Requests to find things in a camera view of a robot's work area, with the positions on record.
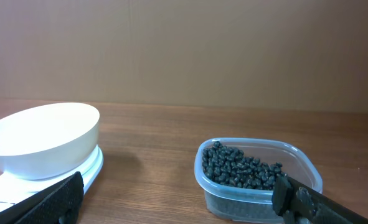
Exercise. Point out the white round bowl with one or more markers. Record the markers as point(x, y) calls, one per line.
point(48, 140)

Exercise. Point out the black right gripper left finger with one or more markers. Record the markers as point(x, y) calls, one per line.
point(59, 203)

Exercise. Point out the clear plastic food container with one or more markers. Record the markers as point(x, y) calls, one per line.
point(254, 206)

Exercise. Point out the white digital kitchen scale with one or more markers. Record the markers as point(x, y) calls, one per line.
point(14, 190)

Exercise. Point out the black beans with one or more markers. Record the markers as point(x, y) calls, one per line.
point(226, 165)

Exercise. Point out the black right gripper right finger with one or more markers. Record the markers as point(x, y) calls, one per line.
point(297, 203)

